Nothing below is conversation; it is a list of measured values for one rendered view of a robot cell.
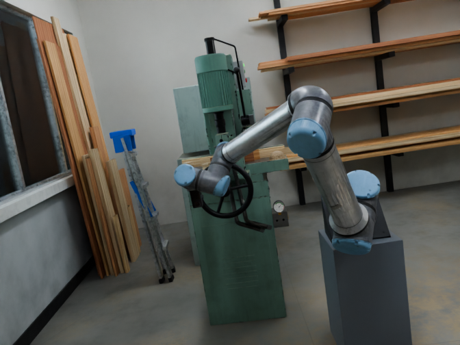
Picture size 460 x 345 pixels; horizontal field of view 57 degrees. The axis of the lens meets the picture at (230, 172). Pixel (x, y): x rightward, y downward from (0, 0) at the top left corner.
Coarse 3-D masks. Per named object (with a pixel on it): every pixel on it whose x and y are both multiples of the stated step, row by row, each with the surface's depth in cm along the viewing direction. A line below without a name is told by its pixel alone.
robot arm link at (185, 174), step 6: (180, 168) 169; (186, 168) 168; (192, 168) 168; (198, 168) 171; (174, 174) 169; (180, 174) 168; (186, 174) 168; (192, 174) 167; (180, 180) 168; (186, 180) 167; (192, 180) 167; (186, 186) 170; (192, 186) 169
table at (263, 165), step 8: (256, 160) 233; (264, 160) 228; (272, 160) 223; (280, 160) 223; (200, 168) 234; (248, 168) 225; (256, 168) 224; (264, 168) 224; (272, 168) 224; (280, 168) 224; (288, 168) 223; (232, 176) 216; (240, 176) 216
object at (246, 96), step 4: (236, 92) 252; (244, 92) 251; (248, 92) 251; (244, 96) 251; (248, 96) 251; (240, 100) 252; (244, 100) 252; (248, 100) 252; (240, 104) 252; (244, 104) 252; (248, 104) 252; (240, 108) 253; (244, 108) 253; (248, 108) 252; (252, 108) 253; (240, 112) 253; (248, 112) 253; (252, 112) 253
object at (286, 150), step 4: (280, 148) 239; (284, 148) 237; (288, 148) 237; (260, 152) 238; (264, 152) 238; (268, 152) 238; (284, 152) 238; (288, 152) 237; (292, 152) 237; (260, 156) 239; (264, 156) 239; (268, 156) 239; (200, 160) 241; (204, 160) 241; (208, 160) 241
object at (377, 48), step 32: (352, 0) 396; (384, 0) 405; (448, 32) 399; (288, 64) 408; (352, 96) 414; (384, 96) 409; (416, 96) 412; (384, 128) 460; (448, 128) 446; (288, 160) 421; (384, 160) 470
